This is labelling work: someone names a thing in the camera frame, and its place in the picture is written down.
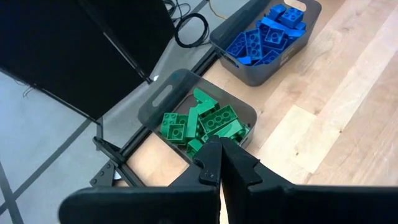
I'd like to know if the yellow cable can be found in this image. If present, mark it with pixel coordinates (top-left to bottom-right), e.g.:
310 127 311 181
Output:
207 0 228 20

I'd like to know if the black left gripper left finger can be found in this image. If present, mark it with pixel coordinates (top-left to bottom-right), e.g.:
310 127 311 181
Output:
58 135 223 224

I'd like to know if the long blue toy brick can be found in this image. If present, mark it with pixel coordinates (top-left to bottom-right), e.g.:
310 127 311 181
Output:
245 28 264 60
226 32 248 58
256 17 292 34

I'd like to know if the black folding partition screen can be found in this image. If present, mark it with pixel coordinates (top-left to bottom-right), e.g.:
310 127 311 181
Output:
0 0 175 121

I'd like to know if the black cable bundle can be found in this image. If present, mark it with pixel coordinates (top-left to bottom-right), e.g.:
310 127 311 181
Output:
163 0 192 22

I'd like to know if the long green toy brick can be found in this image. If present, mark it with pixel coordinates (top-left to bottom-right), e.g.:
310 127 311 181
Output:
160 112 178 137
198 105 239 136
186 107 200 140

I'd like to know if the grey plastic bin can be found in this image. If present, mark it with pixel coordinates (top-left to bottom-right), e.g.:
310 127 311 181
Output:
210 0 323 87
137 68 258 164

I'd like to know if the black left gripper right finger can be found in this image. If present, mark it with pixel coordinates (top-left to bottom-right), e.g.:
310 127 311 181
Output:
220 136 398 224

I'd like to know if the black floor cable coil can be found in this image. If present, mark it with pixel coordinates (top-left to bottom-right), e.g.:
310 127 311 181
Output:
174 12 211 49

